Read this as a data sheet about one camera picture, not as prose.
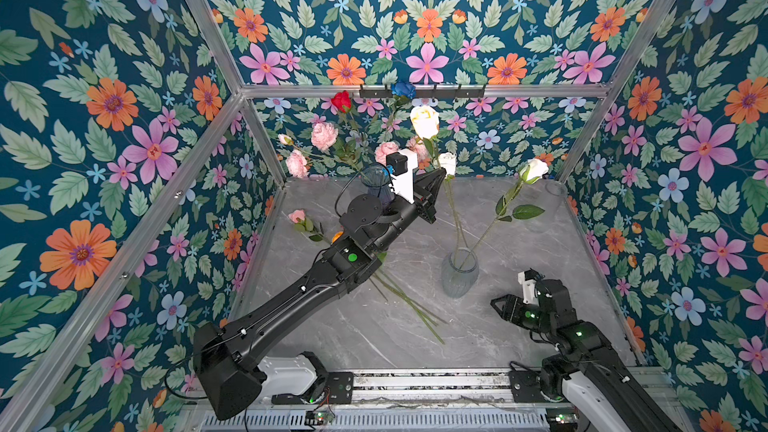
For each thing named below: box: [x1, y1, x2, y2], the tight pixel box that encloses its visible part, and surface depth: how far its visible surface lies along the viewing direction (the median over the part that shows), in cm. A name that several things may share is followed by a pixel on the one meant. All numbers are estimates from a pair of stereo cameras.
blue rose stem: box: [390, 81, 417, 151], surface depth 84 cm
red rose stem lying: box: [370, 269, 449, 345], surface depth 90 cm
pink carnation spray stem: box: [278, 122, 373, 184], surface depth 78 cm
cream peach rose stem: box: [410, 105, 466, 265], surface depth 49 cm
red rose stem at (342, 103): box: [331, 90, 369, 183], surface depth 85 cm
